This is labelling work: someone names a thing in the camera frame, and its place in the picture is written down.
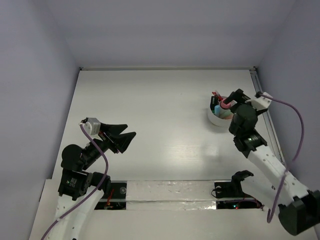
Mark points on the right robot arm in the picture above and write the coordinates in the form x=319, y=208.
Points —
x=296, y=206

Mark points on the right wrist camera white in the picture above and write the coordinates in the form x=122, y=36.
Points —
x=260, y=102

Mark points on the green highlighter marker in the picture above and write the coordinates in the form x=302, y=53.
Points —
x=227, y=116

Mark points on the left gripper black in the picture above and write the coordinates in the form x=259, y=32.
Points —
x=110, y=139

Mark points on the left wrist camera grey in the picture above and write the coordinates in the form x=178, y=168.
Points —
x=91, y=126

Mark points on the white round container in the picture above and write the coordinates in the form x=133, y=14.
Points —
x=216, y=120

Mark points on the red gel pen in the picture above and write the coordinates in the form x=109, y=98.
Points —
x=217, y=94

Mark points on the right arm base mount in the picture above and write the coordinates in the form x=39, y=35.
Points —
x=230, y=195

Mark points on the blue highlighter marker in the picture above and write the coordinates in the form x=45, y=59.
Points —
x=217, y=110

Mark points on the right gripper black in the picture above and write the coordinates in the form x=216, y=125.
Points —
x=239, y=96

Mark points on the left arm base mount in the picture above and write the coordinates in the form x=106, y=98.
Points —
x=115, y=199

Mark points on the black green highlighter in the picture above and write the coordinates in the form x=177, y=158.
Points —
x=214, y=102

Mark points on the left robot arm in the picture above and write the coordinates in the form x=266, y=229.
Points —
x=84, y=179

